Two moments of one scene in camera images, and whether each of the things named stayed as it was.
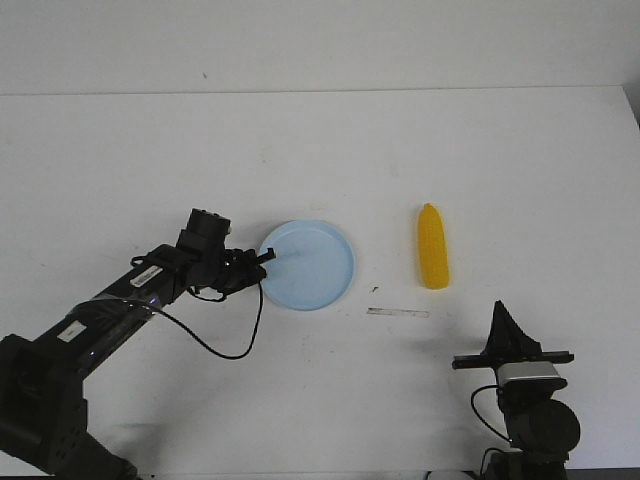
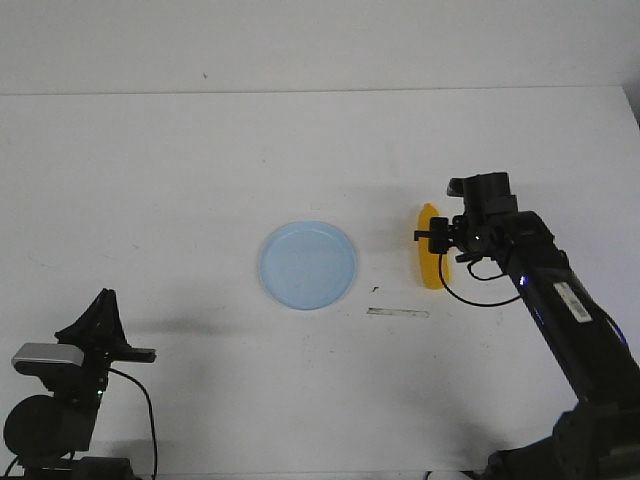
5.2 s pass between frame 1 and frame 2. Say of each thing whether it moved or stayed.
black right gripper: moved
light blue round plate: stayed
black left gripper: moved
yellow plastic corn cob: stayed
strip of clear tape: stayed
